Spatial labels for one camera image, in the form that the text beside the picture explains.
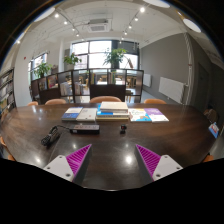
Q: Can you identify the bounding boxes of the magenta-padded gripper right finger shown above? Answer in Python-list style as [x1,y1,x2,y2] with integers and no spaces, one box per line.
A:
[134,143,184,183]

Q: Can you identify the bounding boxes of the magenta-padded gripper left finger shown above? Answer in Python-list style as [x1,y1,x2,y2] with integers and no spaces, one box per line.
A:
[42,143,93,184]

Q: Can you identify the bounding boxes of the black power strip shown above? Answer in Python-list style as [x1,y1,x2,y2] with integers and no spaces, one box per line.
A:
[69,123,101,135]

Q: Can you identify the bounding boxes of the purple and white book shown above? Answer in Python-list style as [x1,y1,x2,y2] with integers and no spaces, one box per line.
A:
[143,107,170,123]

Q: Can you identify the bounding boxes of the blue and white book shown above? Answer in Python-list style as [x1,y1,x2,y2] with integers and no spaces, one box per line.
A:
[61,106,84,121]

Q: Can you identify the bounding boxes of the white book with cartoon cover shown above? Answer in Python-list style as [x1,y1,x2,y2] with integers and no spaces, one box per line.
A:
[128,107,153,123]

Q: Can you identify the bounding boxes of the plain white book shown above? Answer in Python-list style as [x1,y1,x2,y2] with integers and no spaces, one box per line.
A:
[75,107,98,122]

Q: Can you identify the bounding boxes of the thick blue-edged book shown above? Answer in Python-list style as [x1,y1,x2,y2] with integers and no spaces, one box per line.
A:
[96,103,130,118]

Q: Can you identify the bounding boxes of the yellowish thick book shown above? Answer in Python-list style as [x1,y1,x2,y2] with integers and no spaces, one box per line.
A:
[95,114,130,122]

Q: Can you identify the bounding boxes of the large cream book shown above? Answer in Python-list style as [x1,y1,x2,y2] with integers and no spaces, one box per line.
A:
[99,101,129,114]

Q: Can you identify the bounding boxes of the group of orange chairs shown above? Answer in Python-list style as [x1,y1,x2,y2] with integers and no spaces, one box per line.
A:
[0,96,219,163]

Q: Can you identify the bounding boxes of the dark open shelf unit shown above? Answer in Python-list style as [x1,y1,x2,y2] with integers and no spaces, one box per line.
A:
[30,68,145,105]

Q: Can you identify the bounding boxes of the small potted green plant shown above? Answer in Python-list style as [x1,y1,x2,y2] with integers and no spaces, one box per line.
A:
[33,62,53,79]

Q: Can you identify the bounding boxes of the medium potted green plant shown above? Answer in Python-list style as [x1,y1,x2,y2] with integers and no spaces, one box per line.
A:
[63,52,83,71]

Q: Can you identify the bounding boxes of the large potted green plant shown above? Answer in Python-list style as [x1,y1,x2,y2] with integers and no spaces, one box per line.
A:
[103,48,129,69]

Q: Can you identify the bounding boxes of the ceiling air conditioner unit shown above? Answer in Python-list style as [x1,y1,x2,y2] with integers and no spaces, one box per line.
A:
[87,18,110,33]

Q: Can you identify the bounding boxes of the ceiling spot lights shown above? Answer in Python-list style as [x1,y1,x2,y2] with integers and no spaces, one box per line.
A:
[16,6,147,44]

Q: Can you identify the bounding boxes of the black power strip cable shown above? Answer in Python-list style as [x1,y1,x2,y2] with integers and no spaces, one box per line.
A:
[40,124,73,148]

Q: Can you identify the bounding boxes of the large white wall radiator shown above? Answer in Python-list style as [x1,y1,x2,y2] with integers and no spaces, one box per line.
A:
[158,76,185,105]

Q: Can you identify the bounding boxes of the small white wall radiator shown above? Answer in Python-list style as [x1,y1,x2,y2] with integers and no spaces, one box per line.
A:
[142,73,152,88]

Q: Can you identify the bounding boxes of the wall bookcase with books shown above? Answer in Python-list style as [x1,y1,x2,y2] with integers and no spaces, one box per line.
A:
[0,67,17,116]

